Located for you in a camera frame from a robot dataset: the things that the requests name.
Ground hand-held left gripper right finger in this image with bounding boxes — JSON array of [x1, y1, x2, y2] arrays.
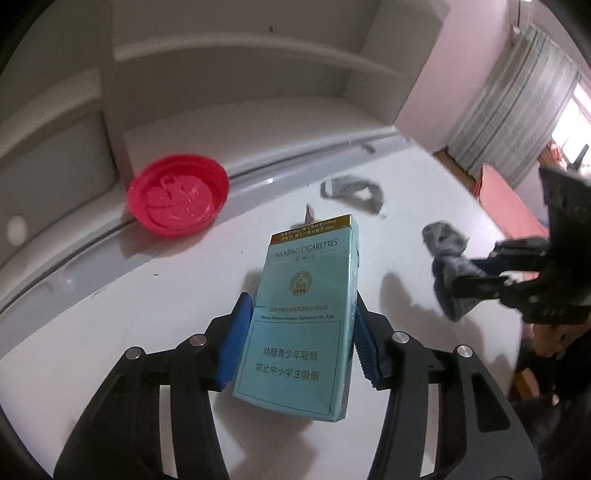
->
[[353, 291, 544, 480]]

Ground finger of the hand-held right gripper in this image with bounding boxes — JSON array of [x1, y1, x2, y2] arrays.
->
[[468, 237, 551, 275], [449, 274, 511, 304]]

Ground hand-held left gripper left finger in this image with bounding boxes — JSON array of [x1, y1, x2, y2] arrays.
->
[[53, 292, 254, 480]]

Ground light blue cigarette box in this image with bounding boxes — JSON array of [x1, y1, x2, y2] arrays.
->
[[232, 213, 360, 424]]

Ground orange bed cover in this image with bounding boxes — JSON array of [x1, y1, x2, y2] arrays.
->
[[472, 163, 551, 241]]

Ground bright window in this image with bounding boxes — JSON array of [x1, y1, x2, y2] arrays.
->
[[549, 83, 591, 163]]

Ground grey striped curtain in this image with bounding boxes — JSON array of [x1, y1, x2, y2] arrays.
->
[[449, 23, 581, 186]]

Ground red plastic lid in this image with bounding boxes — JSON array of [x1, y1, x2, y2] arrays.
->
[[128, 154, 230, 239]]

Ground grey crumpled wrapper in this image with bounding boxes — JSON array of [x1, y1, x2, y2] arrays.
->
[[320, 174, 387, 216]]

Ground grey hutch drawer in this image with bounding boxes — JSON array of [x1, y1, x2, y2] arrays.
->
[[0, 173, 126, 252]]

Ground white round drawer knob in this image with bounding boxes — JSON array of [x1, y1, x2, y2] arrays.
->
[[6, 216, 29, 241]]

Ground white desk hutch shelf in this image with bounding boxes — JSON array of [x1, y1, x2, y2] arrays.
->
[[0, 0, 452, 261]]

